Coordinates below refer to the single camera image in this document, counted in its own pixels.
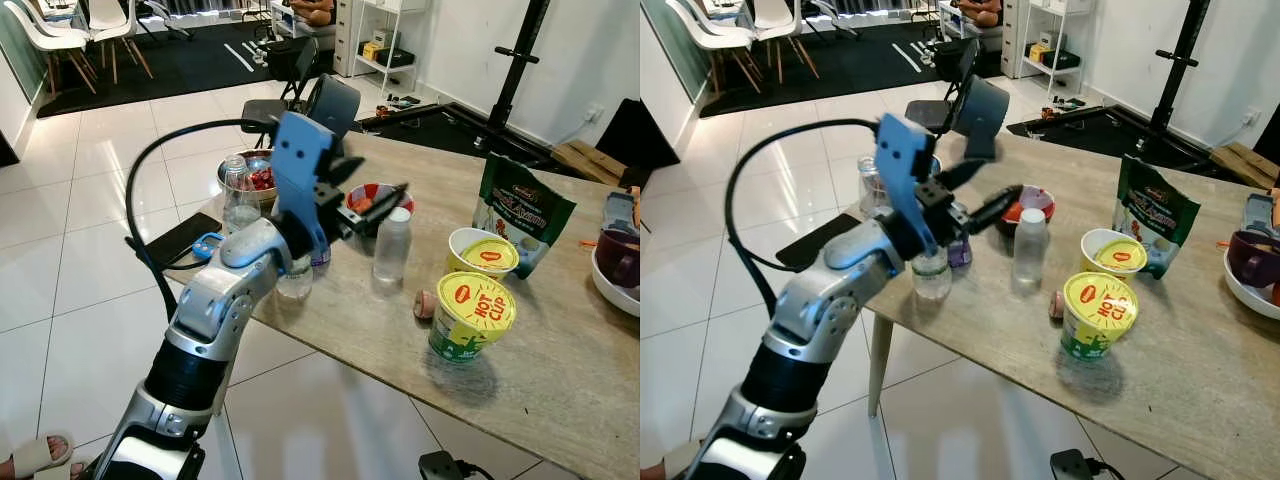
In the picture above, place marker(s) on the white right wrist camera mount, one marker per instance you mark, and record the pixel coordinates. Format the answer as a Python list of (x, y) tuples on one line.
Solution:
[(1070, 467), (440, 467)]

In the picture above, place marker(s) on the black folding chair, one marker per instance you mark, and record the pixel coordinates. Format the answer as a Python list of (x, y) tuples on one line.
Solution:
[(282, 58), (948, 58)]

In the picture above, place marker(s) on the black metal stand pole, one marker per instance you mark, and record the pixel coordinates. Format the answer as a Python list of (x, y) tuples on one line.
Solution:
[(520, 60), (1185, 50)]

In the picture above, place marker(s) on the white shelf unit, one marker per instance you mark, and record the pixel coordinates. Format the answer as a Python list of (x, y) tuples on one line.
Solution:
[(1015, 40), (350, 40)]

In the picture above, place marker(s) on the wooden dining table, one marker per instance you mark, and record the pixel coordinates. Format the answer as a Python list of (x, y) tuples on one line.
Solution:
[(540, 380), (1180, 390)]

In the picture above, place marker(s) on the clear bottle white cap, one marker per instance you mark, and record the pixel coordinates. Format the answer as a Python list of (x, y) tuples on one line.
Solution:
[(392, 250), (1030, 255)]

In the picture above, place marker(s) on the seated person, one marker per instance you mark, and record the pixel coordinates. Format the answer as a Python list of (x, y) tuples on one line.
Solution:
[(985, 12), (315, 12)]

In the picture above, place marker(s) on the light wooden pallet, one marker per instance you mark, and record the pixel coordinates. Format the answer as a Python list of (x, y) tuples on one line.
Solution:
[(1245, 165), (585, 162)]

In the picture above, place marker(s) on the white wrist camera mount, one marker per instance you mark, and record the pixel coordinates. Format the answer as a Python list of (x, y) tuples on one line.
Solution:
[(440, 467), (1070, 467), (300, 160), (905, 160)]

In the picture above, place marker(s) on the person's foot in beige sandal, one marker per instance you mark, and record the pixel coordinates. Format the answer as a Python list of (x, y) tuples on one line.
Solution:
[(35, 458)]

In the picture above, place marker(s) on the grey office chair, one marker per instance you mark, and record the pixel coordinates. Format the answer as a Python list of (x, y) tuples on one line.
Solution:
[(985, 110), (335, 105)]

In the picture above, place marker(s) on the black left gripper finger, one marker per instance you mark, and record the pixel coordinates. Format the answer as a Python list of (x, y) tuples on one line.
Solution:
[(378, 208), (345, 170), (992, 210), (962, 175)]

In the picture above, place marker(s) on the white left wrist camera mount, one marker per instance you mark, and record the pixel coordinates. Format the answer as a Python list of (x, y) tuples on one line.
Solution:
[(300, 160), (905, 160)]

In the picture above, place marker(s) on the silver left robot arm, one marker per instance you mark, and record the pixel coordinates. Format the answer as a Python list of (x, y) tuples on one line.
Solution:
[(215, 300), (820, 310)]

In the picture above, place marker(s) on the green snack bag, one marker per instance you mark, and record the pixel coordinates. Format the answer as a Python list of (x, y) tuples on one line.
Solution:
[(525, 210), (1155, 210)]

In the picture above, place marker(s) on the small purple jar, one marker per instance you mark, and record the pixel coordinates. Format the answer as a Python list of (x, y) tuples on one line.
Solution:
[(320, 256), (958, 255)]

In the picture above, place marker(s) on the metal bowl with red fruit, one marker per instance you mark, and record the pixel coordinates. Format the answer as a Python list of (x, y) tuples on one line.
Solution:
[(262, 180)]

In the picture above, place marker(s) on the black smartphone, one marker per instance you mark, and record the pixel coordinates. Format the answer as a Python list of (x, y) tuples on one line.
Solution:
[(180, 240), (815, 242)]

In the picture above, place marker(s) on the white chair wooden legs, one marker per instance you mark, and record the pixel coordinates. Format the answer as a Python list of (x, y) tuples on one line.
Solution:
[(110, 15), (45, 35), (705, 25), (775, 15)]

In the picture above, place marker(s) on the clear plastic bottle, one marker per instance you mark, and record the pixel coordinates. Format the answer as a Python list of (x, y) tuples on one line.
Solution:
[(872, 190), (295, 282), (930, 278), (240, 205)]

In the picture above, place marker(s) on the yellow lid noodle cup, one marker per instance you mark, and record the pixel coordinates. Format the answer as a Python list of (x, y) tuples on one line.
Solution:
[(1100, 310), (485, 255), (470, 310), (1115, 255)]

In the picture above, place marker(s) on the dark bowl with red food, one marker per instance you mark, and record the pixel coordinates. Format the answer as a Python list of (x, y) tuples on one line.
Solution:
[(400, 208), (1040, 205)]

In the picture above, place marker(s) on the black floor mat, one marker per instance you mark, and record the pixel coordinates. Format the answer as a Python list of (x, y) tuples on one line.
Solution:
[(180, 60), (1090, 135), (440, 130), (850, 60)]

